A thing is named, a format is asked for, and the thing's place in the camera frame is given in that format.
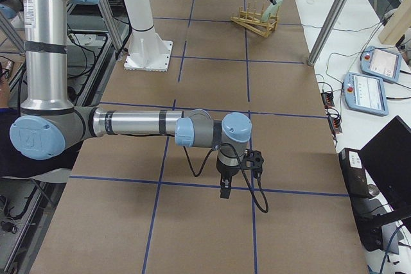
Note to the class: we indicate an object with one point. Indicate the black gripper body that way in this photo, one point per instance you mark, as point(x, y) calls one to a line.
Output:
point(224, 171)

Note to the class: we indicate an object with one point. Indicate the mint green plate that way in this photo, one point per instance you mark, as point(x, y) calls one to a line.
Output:
point(271, 11)

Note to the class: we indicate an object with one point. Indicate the wooden dish rack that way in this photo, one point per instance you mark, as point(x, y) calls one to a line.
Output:
point(250, 19)

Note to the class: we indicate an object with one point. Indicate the upper orange connector block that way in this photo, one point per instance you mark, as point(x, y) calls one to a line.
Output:
point(327, 99)

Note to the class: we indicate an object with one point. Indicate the orange connector block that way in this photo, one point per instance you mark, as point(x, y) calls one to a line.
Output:
point(335, 124)
point(327, 99)

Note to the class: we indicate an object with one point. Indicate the lower orange connector block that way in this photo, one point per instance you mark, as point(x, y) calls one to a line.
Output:
point(335, 124)

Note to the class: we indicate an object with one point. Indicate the black desktop computer box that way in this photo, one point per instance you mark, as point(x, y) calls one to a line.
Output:
point(353, 173)

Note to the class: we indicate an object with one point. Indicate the far blue teach pendant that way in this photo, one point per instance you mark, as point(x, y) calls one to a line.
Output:
point(381, 63)

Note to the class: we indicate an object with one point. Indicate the blue teach pendant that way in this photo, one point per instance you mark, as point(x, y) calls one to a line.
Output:
point(364, 93)
point(381, 63)

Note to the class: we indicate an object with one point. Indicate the wooden beam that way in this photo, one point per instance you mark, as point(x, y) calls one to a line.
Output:
point(397, 25)

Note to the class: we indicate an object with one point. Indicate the near blue teach pendant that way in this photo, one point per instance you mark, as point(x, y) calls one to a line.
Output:
point(364, 93)

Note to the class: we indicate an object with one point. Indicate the black monitor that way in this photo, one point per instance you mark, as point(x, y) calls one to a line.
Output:
point(386, 158)

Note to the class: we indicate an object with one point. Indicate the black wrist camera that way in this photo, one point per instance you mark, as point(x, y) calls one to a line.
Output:
point(253, 161)

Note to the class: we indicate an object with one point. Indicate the aluminium frame post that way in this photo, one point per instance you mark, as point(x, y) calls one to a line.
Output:
point(326, 30)

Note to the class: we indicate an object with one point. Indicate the white pedestal column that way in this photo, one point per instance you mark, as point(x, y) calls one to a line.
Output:
point(146, 51)

